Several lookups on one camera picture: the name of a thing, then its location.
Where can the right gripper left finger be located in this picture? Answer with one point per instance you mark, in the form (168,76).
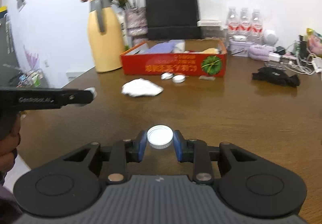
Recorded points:
(140,145)

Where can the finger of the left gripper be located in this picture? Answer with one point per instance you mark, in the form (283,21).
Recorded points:
(77,97)

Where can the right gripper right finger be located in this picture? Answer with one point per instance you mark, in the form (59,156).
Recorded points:
(179,144)

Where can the white bottle cap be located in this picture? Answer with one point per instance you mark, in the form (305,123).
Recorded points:
(160,136)

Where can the white cloth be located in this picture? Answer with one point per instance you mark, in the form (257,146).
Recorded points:
(141,87)

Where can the white round lid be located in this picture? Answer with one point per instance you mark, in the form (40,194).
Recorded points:
(178,78)

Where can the purple fabric pouch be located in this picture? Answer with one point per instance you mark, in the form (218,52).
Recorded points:
(161,48)

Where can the yellow plush toy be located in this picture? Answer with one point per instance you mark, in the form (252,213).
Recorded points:
(211,50)

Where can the person left hand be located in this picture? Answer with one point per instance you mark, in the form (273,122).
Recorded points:
(9,145)

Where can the white round container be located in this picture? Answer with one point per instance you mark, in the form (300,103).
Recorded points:
(167,76)

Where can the yellow thermos jug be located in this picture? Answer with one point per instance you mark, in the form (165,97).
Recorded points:
(105,36)

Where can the red cardboard box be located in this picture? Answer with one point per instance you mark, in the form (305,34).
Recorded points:
(191,62)

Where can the purple wrapped vase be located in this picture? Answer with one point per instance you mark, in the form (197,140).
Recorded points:
(136,25)

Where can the milk carton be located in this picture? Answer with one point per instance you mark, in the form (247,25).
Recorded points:
(121,19)

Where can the black cloth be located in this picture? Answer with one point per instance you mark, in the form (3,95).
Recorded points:
(276,76)

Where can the purple knitted item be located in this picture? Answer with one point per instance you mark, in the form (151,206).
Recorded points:
(260,52)

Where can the white earbuds case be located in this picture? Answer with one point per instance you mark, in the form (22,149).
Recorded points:
(240,38)

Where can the white flat box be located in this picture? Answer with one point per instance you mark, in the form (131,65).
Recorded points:
(212,23)

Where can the water bottle left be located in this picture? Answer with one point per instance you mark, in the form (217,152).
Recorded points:
(232,22)

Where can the water bottle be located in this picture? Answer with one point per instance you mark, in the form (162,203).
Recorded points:
(244,23)
(257,26)
(232,22)

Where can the black paper bag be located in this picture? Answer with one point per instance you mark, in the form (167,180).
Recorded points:
(172,19)

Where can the water bottle middle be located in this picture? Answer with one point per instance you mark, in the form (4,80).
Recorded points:
(244,23)

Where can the round white speaker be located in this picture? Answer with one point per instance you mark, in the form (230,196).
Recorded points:
(270,39)

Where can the water bottle right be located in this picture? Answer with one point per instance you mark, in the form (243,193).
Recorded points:
(257,26)

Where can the colourful snack packet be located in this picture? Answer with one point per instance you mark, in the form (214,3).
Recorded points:
(314,42)

